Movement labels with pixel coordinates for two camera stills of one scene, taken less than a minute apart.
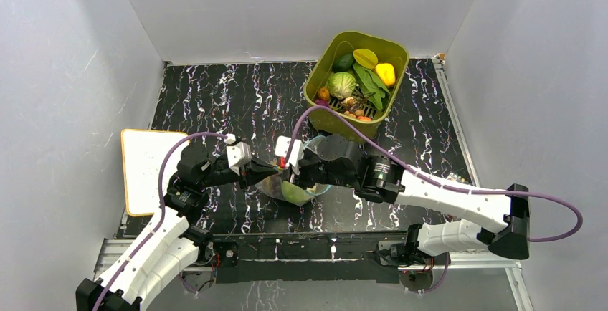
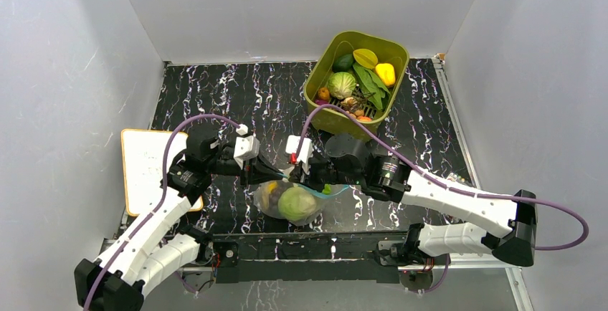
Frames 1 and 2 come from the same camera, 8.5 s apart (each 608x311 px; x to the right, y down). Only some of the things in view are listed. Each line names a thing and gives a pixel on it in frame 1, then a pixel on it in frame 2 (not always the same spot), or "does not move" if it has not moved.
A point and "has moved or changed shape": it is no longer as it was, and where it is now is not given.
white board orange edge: (144, 151) does not move
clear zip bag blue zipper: (282, 188) has moved or changed shape
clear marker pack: (453, 177) does not move
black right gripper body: (290, 174) does not move
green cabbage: (294, 194) has moved or changed shape
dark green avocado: (343, 64) does not move
